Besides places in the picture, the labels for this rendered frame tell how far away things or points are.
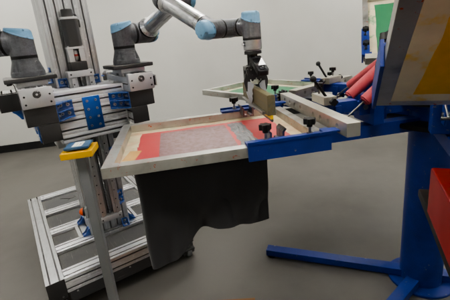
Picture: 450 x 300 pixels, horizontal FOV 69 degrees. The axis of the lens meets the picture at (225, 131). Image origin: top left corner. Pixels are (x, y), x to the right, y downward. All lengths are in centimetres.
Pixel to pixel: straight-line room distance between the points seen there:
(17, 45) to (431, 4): 165
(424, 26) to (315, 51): 494
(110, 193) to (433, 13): 190
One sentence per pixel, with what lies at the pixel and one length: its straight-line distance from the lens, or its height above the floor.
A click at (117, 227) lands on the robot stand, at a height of 23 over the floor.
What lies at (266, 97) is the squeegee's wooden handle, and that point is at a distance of 120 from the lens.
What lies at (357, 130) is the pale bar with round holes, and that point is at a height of 101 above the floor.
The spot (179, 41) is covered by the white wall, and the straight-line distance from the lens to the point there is 513.
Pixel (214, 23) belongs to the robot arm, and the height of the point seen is 141.
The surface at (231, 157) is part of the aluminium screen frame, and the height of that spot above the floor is 97.
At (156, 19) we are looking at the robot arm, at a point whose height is 147.
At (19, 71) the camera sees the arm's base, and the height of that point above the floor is 129.
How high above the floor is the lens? 136
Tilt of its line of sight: 16 degrees down
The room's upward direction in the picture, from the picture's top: 6 degrees counter-clockwise
